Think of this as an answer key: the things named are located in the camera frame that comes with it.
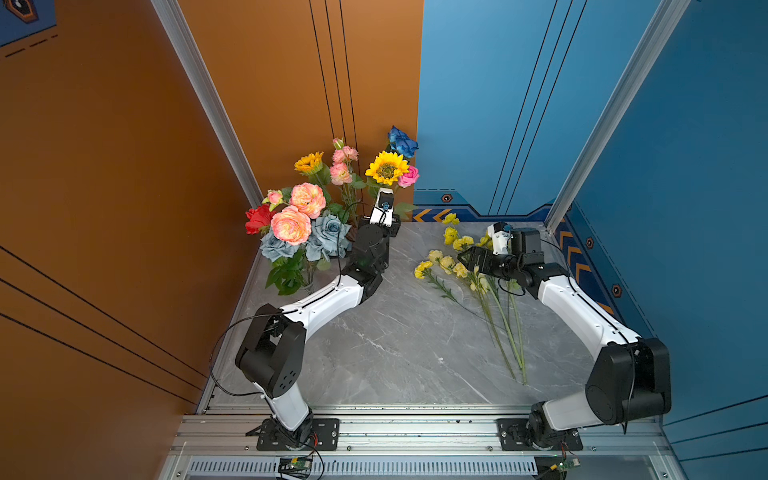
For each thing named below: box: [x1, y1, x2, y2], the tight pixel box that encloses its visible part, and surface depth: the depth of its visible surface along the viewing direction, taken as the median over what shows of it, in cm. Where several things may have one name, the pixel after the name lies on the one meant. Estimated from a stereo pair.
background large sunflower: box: [365, 151, 409, 185], surface depth 69 cm
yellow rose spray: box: [428, 250, 517, 380], surface depth 98 cm
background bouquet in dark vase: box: [294, 126, 420, 226], surface depth 81 cm
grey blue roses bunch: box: [260, 214, 352, 263], surface depth 69 cm
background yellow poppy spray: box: [442, 213, 460, 245], surface depth 111 cm
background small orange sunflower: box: [294, 151, 325, 176], surface depth 80 cm
